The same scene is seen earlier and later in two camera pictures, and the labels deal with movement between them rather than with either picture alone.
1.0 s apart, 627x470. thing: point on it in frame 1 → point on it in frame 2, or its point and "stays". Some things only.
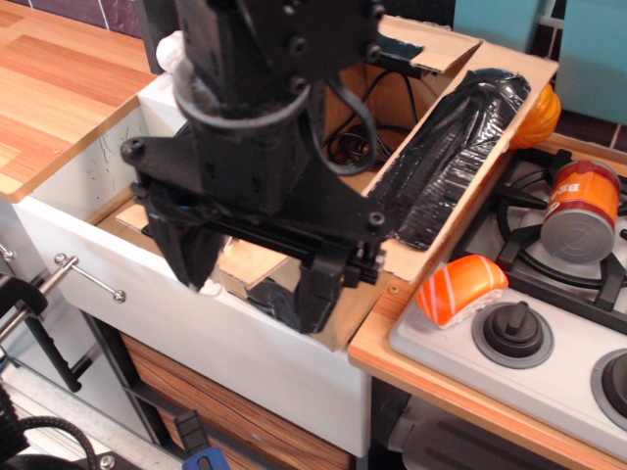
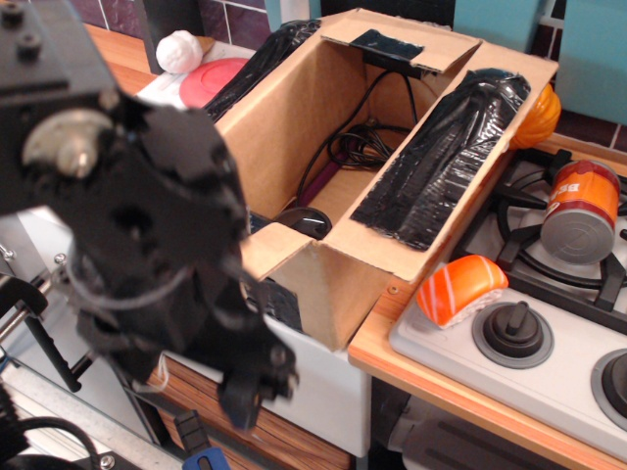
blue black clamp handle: [200, 455] stays
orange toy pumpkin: [542, 121] stays
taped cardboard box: [426, 128] stays
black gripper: [265, 177] → [159, 262]
